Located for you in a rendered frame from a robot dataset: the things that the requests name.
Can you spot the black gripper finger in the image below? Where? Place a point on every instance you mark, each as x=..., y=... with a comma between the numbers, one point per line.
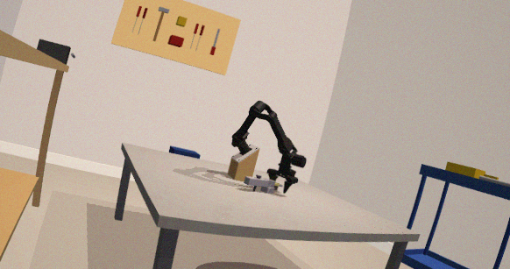
x=286, y=186
x=273, y=177

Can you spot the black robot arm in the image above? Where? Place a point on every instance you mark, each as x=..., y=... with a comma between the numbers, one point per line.
x=285, y=144

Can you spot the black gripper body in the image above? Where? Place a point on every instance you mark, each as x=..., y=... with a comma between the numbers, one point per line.
x=283, y=172

